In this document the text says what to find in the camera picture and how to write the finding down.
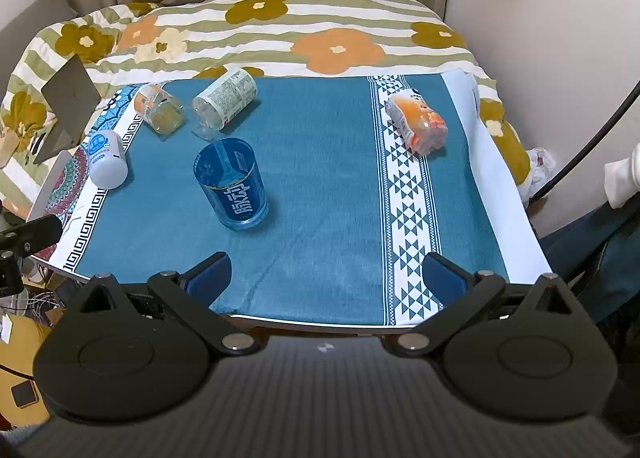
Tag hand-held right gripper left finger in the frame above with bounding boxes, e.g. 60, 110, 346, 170
80, 252, 262, 357

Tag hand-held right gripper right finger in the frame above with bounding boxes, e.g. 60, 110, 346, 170
384, 252, 573, 357

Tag blue transparent plastic cup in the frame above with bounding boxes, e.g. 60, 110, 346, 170
192, 137, 271, 231

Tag white cup with blue label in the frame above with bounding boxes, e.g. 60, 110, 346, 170
86, 129, 129, 188

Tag orange and white printed cup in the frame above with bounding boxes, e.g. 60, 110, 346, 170
384, 87, 449, 156

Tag clear cup with orange label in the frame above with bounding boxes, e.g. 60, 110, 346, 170
132, 83, 186, 135

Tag clear cup with white label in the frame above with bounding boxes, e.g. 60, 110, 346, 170
191, 67, 258, 131

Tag white underlay sheet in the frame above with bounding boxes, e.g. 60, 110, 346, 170
442, 69, 553, 274

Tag white plastic bag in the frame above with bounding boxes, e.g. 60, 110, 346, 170
517, 145, 556, 204

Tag dark blue jeans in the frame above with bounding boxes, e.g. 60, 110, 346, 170
537, 203, 640, 324

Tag blue patterned tablecloth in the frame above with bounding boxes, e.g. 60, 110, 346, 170
62, 73, 553, 328

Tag mandala printed cloth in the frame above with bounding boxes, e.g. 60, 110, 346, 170
25, 83, 146, 284

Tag white sock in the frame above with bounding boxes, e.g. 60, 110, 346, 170
604, 141, 640, 209

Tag grey folded board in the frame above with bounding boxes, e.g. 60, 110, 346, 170
31, 54, 102, 164

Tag floral striped blanket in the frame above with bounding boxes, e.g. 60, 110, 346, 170
0, 0, 533, 219

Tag grey headboard panel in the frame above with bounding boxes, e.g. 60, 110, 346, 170
0, 0, 78, 46

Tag black cable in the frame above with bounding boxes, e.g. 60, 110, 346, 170
527, 81, 640, 201

